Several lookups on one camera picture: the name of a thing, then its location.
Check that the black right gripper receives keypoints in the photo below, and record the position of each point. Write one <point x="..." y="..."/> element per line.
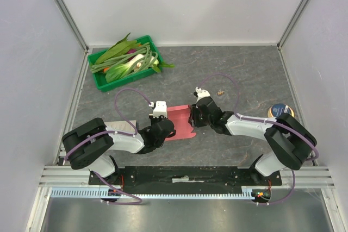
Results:
<point x="194" y="113"/>

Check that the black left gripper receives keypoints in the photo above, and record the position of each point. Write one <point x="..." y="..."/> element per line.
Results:
<point x="154" y="119"/>

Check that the pink paper box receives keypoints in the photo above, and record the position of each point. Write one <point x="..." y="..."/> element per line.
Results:
<point x="180" y="116"/>

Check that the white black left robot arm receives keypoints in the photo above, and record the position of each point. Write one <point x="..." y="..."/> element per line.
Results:
<point x="88" y="145"/>

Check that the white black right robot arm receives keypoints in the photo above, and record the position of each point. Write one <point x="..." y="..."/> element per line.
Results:
<point x="291" y="143"/>

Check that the blue white book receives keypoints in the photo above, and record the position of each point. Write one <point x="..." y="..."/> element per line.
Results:
<point x="122" y="126"/>

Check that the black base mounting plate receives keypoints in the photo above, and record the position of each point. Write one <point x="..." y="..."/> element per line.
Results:
<point x="139" y="175"/>

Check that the bok choy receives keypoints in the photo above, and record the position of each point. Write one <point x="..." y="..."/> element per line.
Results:
<point x="119" y="71"/>

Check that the white radish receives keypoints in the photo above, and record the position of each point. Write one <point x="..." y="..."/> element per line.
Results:
<point x="139" y="59"/>

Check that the green plastic tray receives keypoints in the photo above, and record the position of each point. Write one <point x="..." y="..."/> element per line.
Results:
<point x="99" y="78"/>

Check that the green long beans bundle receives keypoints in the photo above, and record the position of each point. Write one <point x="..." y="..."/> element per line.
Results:
<point x="143" y="49"/>

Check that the yellow masking tape roll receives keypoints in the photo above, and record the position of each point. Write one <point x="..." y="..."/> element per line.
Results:
<point x="277" y="109"/>

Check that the green leafy vegetable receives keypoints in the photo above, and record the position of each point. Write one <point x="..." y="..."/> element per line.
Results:
<point x="118" y="49"/>

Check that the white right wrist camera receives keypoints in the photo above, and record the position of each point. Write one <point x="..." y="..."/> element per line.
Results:
<point x="200" y="93"/>

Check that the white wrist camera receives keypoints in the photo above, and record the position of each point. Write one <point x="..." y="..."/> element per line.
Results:
<point x="200" y="93"/>
<point x="159" y="109"/>

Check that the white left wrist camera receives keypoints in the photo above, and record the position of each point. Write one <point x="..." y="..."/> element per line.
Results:
<point x="159" y="109"/>

